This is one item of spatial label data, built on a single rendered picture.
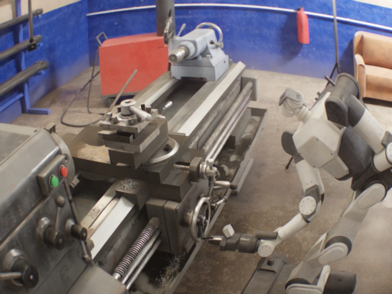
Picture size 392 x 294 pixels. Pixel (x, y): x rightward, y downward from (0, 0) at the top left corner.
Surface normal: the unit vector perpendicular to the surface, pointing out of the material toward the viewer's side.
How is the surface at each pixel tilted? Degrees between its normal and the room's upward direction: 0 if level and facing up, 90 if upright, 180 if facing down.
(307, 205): 61
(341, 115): 117
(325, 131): 78
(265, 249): 72
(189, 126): 36
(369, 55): 101
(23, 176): 45
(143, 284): 0
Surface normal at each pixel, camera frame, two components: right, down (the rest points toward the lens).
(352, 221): -0.41, 0.42
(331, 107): -0.62, 0.71
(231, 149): -0.05, -0.90
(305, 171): -0.49, -0.08
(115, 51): 0.02, 0.44
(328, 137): -0.38, 0.23
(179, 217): 0.95, 0.10
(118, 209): 0.51, -0.67
